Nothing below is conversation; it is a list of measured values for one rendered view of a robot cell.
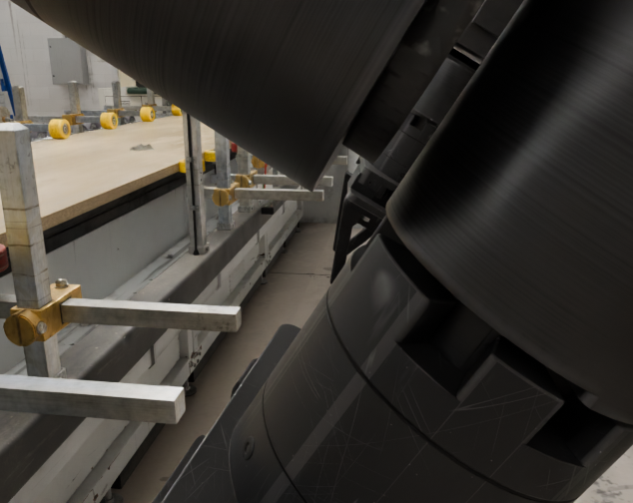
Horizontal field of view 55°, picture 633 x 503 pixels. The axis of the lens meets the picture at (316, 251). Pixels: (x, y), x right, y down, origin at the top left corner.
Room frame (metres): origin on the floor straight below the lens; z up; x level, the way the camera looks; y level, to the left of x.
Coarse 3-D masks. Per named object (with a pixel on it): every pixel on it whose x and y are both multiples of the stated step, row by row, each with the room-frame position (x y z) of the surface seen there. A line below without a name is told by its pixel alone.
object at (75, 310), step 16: (0, 304) 0.88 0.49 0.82; (16, 304) 0.88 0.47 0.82; (64, 304) 0.87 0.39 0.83; (80, 304) 0.87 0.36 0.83; (96, 304) 0.87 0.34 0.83; (112, 304) 0.87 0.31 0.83; (128, 304) 0.87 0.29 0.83; (144, 304) 0.87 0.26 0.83; (160, 304) 0.87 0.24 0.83; (176, 304) 0.87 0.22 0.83; (192, 304) 0.87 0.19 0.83; (64, 320) 0.87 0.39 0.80; (80, 320) 0.87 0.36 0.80; (96, 320) 0.86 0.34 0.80; (112, 320) 0.86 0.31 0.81; (128, 320) 0.85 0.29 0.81; (144, 320) 0.85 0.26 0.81; (160, 320) 0.85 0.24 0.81; (176, 320) 0.84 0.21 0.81; (192, 320) 0.84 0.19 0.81; (208, 320) 0.84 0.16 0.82; (224, 320) 0.83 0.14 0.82; (240, 320) 0.85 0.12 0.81
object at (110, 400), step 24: (0, 384) 0.62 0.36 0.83; (24, 384) 0.62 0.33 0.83; (48, 384) 0.62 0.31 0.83; (72, 384) 0.62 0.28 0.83; (96, 384) 0.62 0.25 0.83; (120, 384) 0.62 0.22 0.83; (144, 384) 0.62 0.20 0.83; (0, 408) 0.61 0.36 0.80; (24, 408) 0.61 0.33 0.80; (48, 408) 0.60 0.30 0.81; (72, 408) 0.60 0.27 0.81; (96, 408) 0.60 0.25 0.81; (120, 408) 0.59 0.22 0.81; (144, 408) 0.59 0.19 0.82; (168, 408) 0.58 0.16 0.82
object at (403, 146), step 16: (400, 128) 0.51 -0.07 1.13; (416, 128) 0.51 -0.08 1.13; (432, 128) 0.50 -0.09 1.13; (400, 144) 0.50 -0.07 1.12; (416, 144) 0.50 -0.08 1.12; (384, 160) 0.51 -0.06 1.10; (400, 160) 0.50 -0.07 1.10; (368, 176) 0.48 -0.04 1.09; (384, 176) 0.49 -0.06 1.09; (400, 176) 0.50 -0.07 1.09; (384, 192) 0.52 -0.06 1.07
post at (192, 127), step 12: (192, 120) 1.56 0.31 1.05; (192, 132) 1.56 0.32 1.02; (192, 144) 1.56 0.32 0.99; (192, 156) 1.56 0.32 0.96; (192, 168) 1.56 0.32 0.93; (192, 180) 1.56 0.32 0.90; (192, 192) 1.56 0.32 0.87; (192, 204) 1.56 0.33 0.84; (204, 204) 1.59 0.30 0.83; (192, 216) 1.57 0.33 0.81; (204, 216) 1.59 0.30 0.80; (192, 228) 1.57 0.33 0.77; (204, 228) 1.58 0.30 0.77; (192, 240) 1.57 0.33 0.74; (204, 240) 1.58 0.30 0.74; (192, 252) 1.56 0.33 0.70; (204, 252) 1.56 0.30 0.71
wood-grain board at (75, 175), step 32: (128, 128) 3.08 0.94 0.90; (160, 128) 3.08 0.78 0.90; (64, 160) 1.94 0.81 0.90; (96, 160) 1.94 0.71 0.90; (128, 160) 1.94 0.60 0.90; (160, 160) 1.94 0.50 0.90; (64, 192) 1.40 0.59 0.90; (96, 192) 1.40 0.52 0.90; (128, 192) 1.53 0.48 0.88; (0, 224) 1.09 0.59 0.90
